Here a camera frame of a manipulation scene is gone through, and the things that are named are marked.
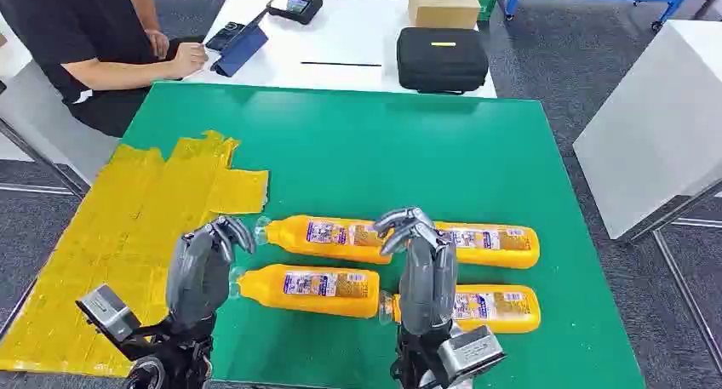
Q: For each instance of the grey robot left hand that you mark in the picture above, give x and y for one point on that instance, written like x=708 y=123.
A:
x=197 y=273

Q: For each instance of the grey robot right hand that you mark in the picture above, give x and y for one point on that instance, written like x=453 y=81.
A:
x=428 y=285

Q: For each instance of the person's right hand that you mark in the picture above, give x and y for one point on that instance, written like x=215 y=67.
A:
x=189 y=59

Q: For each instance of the person's left hand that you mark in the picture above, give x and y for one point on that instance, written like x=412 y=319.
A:
x=158 y=43

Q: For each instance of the orange drink bottle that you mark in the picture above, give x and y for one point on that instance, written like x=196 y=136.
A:
x=293 y=239
x=507 y=257
x=265 y=290
x=507 y=320

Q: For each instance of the black phone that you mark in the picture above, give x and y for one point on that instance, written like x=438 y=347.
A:
x=224 y=36

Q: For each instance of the blue tablet folder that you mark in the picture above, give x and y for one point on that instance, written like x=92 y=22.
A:
x=242 y=51

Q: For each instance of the yellow sheet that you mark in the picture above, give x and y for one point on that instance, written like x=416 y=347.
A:
x=113 y=217

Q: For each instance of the person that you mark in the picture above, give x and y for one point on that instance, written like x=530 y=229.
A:
x=56 y=25

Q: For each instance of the black handheld controller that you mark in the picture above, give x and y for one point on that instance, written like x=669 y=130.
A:
x=294 y=4

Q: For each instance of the green table mat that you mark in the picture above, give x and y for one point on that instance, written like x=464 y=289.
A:
x=395 y=161

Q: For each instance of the pale table with dark edge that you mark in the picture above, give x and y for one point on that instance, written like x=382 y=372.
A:
x=34 y=127

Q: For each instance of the thin black strip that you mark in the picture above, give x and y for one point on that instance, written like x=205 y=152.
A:
x=341 y=64

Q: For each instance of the black carrying case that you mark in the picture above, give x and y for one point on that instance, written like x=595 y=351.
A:
x=443 y=62

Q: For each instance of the cardboard box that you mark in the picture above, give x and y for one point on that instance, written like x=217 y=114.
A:
x=443 y=3

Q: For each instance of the white side table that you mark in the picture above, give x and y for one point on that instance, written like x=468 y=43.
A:
x=654 y=127

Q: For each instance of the green crate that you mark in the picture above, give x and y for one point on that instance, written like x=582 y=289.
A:
x=485 y=0

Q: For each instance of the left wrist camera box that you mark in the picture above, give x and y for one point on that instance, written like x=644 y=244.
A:
x=107 y=313

